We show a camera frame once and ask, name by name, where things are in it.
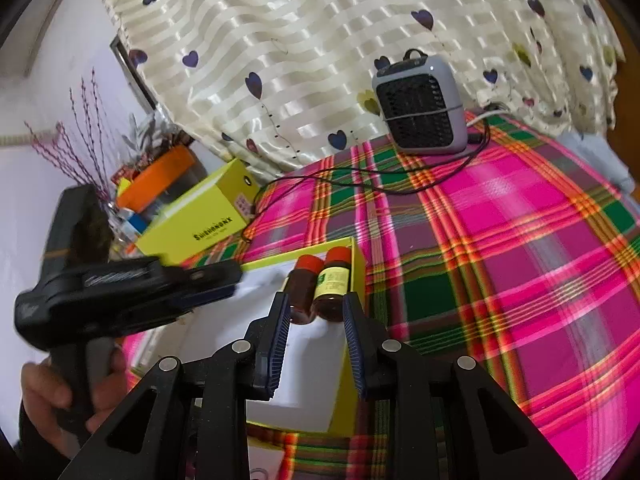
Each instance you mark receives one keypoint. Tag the yellow-green printed box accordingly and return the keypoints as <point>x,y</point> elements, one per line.
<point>200,220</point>

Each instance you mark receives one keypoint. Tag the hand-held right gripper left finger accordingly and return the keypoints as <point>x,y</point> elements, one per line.
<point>279,345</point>

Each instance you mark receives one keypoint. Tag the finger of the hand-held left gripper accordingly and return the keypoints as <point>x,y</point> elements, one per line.
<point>210,273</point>
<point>210,296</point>

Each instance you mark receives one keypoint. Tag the plaid desktop tablecloth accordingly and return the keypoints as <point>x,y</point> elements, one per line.
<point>500,260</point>

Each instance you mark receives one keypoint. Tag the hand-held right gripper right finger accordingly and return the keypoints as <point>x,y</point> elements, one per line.
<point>356,350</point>

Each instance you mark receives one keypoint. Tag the heart print curtain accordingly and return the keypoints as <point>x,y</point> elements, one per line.
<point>350,25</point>

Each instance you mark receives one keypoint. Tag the brown bottle red cap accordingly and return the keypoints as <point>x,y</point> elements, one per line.
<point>302,290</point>

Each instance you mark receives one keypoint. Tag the orange plastic basin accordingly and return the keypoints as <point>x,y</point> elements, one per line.
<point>155,175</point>

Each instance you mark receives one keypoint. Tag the blue white carton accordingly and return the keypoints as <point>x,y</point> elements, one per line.
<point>134,225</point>

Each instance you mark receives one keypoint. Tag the person's left hand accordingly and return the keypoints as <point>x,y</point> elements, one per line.
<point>40,385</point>

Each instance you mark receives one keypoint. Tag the red dried branches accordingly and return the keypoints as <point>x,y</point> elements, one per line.
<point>82,150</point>

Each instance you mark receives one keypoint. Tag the white earphone box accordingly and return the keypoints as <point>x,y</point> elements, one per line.
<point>267,465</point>

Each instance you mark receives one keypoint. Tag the pale blue fabric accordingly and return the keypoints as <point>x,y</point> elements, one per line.
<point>595,155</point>

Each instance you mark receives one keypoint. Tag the yellow-green box tray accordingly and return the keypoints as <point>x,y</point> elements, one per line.
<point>320,385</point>

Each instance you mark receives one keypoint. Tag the brown bottle yellow label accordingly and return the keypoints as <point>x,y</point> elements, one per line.
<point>331,285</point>

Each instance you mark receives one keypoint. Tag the grey mini heater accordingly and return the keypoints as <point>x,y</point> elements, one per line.
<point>420,105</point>

